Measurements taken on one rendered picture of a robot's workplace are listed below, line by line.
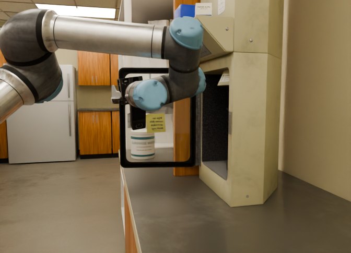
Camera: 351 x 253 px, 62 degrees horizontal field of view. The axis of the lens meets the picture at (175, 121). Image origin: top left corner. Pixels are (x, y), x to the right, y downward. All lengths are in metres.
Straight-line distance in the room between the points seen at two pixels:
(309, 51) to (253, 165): 0.58
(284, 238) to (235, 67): 0.48
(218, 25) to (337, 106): 0.54
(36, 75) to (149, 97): 0.29
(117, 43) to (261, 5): 0.47
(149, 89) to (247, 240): 0.43
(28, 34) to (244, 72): 0.57
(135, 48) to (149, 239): 0.45
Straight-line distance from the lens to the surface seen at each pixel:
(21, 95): 0.81
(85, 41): 0.71
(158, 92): 0.70
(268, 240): 0.78
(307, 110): 1.31
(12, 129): 5.95
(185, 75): 0.71
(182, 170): 1.26
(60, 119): 5.77
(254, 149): 0.94
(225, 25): 0.90
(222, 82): 1.01
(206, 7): 0.98
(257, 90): 0.92
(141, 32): 0.68
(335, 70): 1.20
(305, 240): 0.82
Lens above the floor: 1.29
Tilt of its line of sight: 6 degrees down
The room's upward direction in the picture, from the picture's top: straight up
